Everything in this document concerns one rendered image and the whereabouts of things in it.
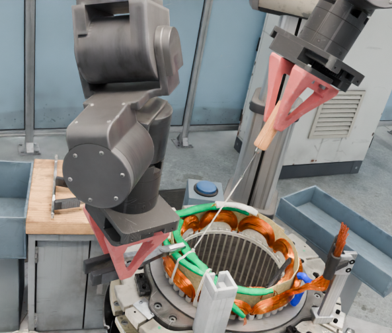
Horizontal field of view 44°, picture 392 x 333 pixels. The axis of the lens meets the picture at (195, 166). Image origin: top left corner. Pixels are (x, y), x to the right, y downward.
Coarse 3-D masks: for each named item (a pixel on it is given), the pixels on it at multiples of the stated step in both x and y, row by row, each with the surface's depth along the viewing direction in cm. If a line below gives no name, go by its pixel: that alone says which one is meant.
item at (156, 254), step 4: (152, 252) 57; (156, 252) 57; (160, 252) 57; (148, 256) 56; (152, 256) 56; (156, 256) 57; (160, 256) 57; (144, 260) 55; (148, 260) 56; (152, 260) 56; (128, 264) 54; (144, 264) 56
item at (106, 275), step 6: (96, 270) 52; (102, 270) 52; (108, 270) 52; (114, 270) 53; (90, 276) 52; (96, 276) 52; (102, 276) 52; (108, 276) 53; (114, 276) 53; (90, 282) 52; (96, 282) 52; (102, 282) 53
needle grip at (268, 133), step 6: (276, 108) 56; (270, 114) 57; (270, 120) 57; (264, 126) 57; (270, 126) 57; (264, 132) 57; (270, 132) 57; (276, 132) 57; (258, 138) 57; (264, 138) 57; (270, 138) 57; (258, 144) 57; (264, 144) 57; (264, 150) 58
